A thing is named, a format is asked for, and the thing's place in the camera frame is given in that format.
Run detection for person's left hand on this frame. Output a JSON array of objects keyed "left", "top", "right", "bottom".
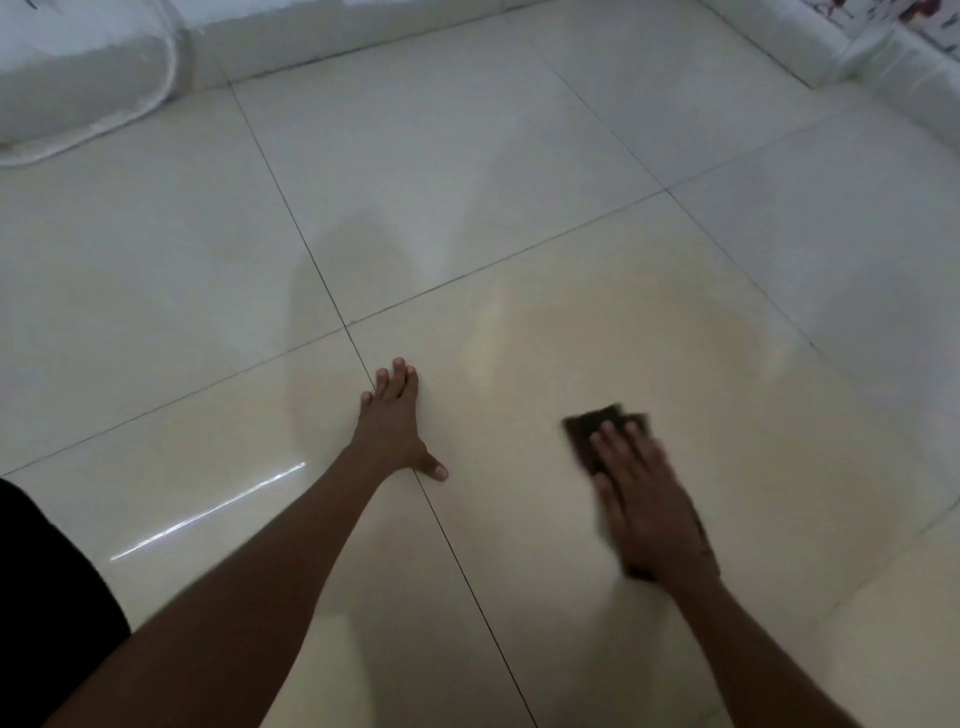
[{"left": 341, "top": 357, "right": 450, "bottom": 483}]

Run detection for person's right hand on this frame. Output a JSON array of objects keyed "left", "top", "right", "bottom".
[{"left": 588, "top": 419, "right": 723, "bottom": 594}]

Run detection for dark brown cleaning cloth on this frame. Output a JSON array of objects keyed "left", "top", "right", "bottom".
[{"left": 562, "top": 403, "right": 714, "bottom": 583}]

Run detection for person's left forearm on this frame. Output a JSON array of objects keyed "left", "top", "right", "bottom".
[{"left": 44, "top": 449, "right": 391, "bottom": 728}]

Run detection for person's right forearm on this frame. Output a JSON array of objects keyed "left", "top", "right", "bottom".
[{"left": 671, "top": 573, "right": 864, "bottom": 728}]

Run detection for black trousers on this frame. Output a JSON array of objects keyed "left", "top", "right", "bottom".
[{"left": 0, "top": 479, "right": 133, "bottom": 728}]

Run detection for red floral patterned fabric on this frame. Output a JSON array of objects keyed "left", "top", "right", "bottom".
[{"left": 798, "top": 0, "right": 960, "bottom": 50}]

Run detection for white cable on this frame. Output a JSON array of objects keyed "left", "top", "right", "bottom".
[{"left": 0, "top": 0, "right": 185, "bottom": 168}]

